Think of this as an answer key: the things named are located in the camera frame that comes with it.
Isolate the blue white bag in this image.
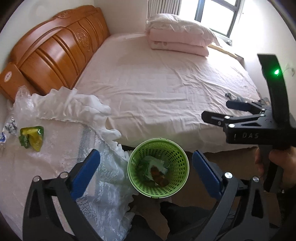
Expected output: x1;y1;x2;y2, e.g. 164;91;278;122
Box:
0;132;6;146

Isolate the person's right hand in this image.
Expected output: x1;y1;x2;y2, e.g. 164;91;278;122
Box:
255;147;295;189

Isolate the orange wooden headboard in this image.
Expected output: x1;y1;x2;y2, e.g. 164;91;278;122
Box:
9;5;110;95

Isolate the white radiator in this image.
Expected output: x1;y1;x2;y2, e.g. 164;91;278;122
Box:
147;0;182;18

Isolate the grey white wrapper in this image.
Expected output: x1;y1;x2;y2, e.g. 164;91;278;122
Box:
4;116;18;135

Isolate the dark framed window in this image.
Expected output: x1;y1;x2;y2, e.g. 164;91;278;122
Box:
195;0;243;38

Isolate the folded pink blanket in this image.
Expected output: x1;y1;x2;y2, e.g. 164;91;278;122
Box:
147;29;210;57

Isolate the trash inside basket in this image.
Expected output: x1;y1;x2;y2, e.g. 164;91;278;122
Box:
136;156;170;187

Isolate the white lace cover cloth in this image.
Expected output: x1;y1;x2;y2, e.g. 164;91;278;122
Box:
1;87;137;240

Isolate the pink bed sheet mattress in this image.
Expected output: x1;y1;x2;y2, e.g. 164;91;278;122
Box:
75;33;259;153

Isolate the green plastic trash basket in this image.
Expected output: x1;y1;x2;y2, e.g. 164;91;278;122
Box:
127;138;190;199

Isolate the clear plastic bag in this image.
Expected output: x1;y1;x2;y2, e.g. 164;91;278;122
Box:
13;85;38;120

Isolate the green yellow snack pouch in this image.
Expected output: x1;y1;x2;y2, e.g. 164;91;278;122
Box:
18;126;44;152

